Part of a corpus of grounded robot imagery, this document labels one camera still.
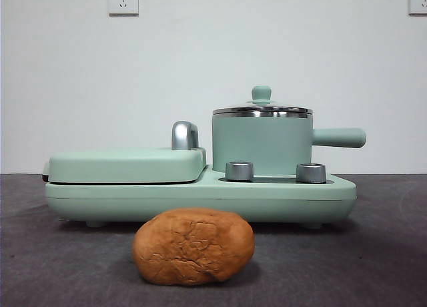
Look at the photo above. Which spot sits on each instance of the glass lid with green knob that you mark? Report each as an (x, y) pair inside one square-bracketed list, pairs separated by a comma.
[(263, 93)]

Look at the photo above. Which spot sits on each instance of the brown potato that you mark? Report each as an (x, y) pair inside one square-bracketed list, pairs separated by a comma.
[(193, 247)]

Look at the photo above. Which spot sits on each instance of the silver control knob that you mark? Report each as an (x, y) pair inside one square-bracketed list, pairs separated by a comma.
[(239, 171), (311, 173)]

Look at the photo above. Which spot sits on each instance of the mint green breakfast maker base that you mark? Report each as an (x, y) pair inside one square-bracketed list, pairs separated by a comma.
[(200, 203)]

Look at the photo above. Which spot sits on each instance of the white wall socket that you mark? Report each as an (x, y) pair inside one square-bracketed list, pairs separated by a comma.
[(123, 1), (418, 0)]

